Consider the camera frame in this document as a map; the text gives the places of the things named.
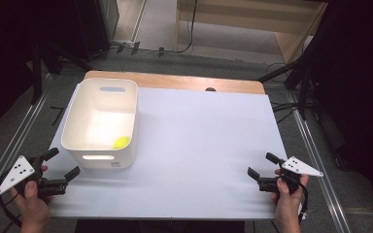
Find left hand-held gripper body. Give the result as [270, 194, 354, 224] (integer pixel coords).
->
[0, 155, 70, 198]

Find dark curtain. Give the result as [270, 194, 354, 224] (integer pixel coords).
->
[315, 0, 373, 216]
[0, 0, 79, 142]

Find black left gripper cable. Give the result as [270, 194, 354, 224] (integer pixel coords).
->
[0, 190, 23, 228]

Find white board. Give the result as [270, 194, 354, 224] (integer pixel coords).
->
[47, 84, 288, 221]

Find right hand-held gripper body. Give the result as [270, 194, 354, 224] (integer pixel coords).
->
[257, 156, 324, 196]

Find black tripod stand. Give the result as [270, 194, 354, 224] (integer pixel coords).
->
[256, 0, 341, 121]

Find yellow tennis ball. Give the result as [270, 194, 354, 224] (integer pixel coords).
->
[112, 135, 132, 150]

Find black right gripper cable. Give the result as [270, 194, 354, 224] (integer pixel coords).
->
[297, 183, 309, 225]

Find light wooden shelf unit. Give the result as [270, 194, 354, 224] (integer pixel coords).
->
[174, 0, 328, 65]

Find black cabinet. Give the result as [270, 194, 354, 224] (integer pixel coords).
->
[73, 0, 120, 62]

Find black hanging cable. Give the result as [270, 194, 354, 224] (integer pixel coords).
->
[174, 0, 199, 54]

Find person's left hand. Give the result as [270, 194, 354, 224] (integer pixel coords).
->
[10, 165, 53, 226]

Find white plastic storage bin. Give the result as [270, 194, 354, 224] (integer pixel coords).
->
[60, 77, 139, 170]

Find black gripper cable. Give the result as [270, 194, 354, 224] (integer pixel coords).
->
[0, 190, 23, 228]
[297, 183, 309, 225]

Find metal floor rail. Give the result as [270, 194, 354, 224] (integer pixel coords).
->
[0, 73, 52, 218]
[286, 90, 352, 233]

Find black metal stand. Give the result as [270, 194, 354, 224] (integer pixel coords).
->
[28, 40, 95, 106]

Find wooden table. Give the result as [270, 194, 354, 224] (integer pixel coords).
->
[84, 70, 266, 96]

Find person's right hand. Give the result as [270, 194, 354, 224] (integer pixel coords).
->
[270, 169, 310, 225]

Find black floor cables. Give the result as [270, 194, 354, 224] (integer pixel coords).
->
[265, 62, 305, 124]

